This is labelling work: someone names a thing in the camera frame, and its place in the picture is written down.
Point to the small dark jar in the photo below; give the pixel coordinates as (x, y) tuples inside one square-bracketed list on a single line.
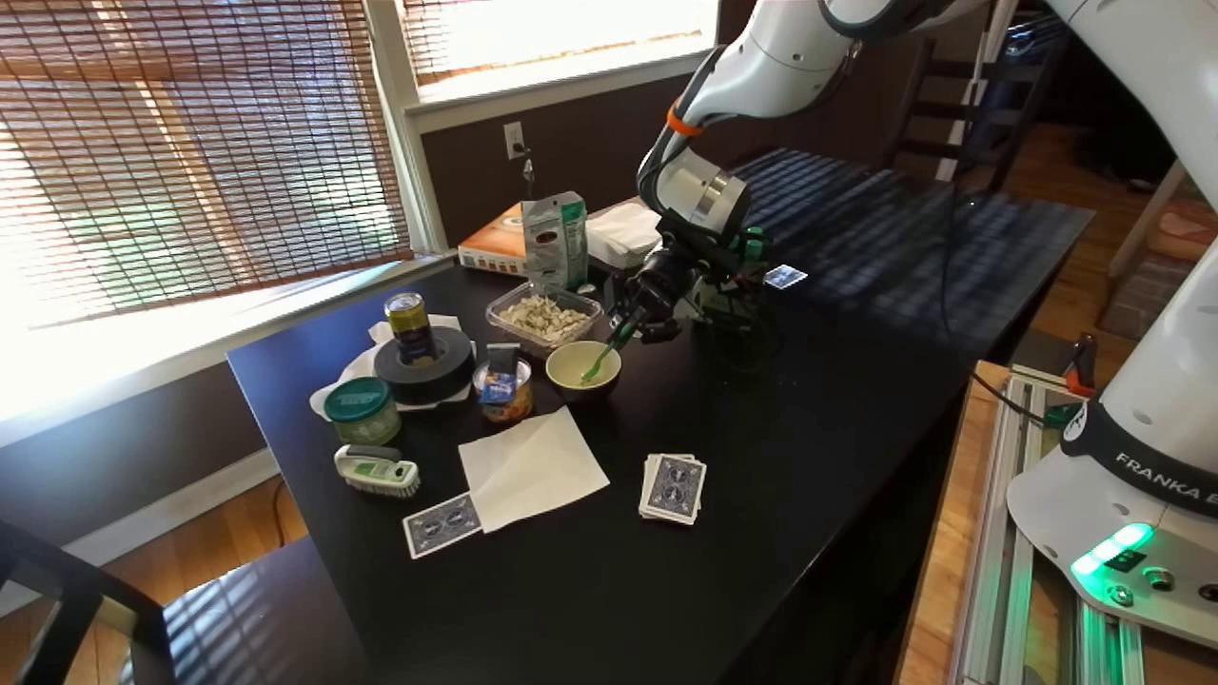
[(407, 312)]

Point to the green plastic spoon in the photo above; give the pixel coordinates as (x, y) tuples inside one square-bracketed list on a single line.
[(600, 360)]

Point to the dark ladder-back chair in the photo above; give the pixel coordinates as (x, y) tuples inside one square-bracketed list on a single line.
[(977, 101)]

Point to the folded white towel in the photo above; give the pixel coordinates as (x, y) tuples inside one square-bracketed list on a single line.
[(622, 233)]

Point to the teal lidded container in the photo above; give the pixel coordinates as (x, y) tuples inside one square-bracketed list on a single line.
[(363, 409)]

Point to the small red tool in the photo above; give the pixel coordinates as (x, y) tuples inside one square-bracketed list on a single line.
[(1081, 365)]

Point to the white green handheld device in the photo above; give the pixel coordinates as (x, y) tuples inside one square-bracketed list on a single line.
[(379, 468)]

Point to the brown bamboo window blind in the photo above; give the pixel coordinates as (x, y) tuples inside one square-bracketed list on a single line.
[(191, 138), (535, 33)]

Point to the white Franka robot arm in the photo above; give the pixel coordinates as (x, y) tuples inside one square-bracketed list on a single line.
[(1166, 383)]

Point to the aluminium rail frame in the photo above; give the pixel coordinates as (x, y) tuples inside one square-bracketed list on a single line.
[(1012, 572)]

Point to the small glass cup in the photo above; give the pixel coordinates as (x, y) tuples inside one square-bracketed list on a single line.
[(502, 402)]

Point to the green white carton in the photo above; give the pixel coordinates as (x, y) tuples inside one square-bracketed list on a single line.
[(553, 242)]

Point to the black wooden chair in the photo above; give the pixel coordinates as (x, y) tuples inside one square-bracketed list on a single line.
[(76, 601)]

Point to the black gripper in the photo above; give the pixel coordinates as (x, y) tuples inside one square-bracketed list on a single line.
[(689, 269)]

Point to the white paper napkin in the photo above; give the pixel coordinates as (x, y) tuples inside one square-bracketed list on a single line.
[(529, 466)]

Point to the green-capped small bottle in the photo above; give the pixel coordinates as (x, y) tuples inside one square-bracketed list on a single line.
[(755, 242)]

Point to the clear plastic lunchbox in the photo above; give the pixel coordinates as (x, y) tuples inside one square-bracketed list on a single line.
[(509, 308)]

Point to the blue playing card deck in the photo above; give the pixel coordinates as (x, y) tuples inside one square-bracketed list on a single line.
[(672, 488)]

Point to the white pumpkin seeds pile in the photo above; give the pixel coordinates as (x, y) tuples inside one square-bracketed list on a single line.
[(545, 312)]

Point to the cream round bowl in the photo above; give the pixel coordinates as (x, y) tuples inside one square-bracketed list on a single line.
[(583, 365)]

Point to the white wall outlet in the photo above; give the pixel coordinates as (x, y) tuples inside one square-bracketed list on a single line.
[(514, 138)]

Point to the small white label card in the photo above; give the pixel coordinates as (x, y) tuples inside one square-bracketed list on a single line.
[(784, 275)]

